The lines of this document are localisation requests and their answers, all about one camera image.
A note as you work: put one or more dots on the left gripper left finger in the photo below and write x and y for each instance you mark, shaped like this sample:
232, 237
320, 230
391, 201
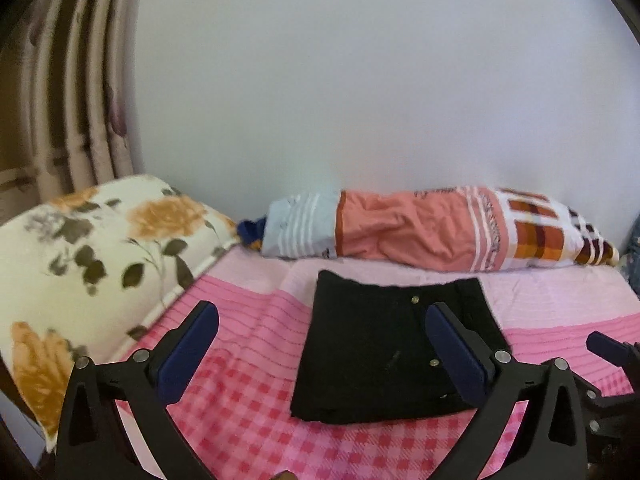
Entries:
92, 440

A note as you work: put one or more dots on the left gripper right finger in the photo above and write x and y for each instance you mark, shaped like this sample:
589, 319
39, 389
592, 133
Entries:
551, 440

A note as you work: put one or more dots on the black denim pants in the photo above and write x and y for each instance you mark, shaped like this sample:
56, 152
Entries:
367, 357

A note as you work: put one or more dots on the pink checked bed sheet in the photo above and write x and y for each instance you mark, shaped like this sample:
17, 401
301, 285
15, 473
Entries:
236, 413

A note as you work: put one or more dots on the blue checked cloth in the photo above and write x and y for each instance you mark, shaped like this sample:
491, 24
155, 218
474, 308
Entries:
631, 265

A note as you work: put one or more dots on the cream floral pillow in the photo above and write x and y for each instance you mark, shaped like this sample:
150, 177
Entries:
87, 274

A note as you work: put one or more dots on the orange plaid bolster pillow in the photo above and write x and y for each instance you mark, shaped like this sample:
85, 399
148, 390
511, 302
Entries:
464, 229

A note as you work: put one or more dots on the beige floral curtain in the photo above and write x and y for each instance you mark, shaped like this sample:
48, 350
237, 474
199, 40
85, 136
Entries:
63, 99

